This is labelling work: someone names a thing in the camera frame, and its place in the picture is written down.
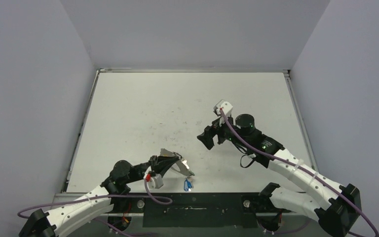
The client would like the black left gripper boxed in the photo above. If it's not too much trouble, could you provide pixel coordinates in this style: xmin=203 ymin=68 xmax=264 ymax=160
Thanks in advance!
xmin=124 ymin=155 xmax=179 ymax=184

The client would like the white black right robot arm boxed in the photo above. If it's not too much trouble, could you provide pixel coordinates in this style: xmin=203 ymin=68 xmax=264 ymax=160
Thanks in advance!
xmin=197 ymin=114 xmax=361 ymax=237

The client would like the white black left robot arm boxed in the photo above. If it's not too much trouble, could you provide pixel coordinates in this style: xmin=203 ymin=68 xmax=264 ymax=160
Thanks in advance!
xmin=18 ymin=153 xmax=189 ymax=237

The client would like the blue key tag white label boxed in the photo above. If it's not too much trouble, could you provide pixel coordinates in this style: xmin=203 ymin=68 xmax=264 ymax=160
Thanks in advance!
xmin=184 ymin=178 xmax=193 ymax=192

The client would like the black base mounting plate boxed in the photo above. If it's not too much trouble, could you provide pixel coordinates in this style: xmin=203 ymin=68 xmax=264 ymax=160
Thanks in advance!
xmin=107 ymin=193 xmax=286 ymax=231

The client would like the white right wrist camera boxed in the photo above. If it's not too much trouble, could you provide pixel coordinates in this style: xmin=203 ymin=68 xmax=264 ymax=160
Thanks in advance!
xmin=213 ymin=99 xmax=233 ymax=117

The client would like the aluminium table frame rail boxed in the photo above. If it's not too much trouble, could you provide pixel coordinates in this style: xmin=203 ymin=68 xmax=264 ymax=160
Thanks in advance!
xmin=53 ymin=192 xmax=112 ymax=205

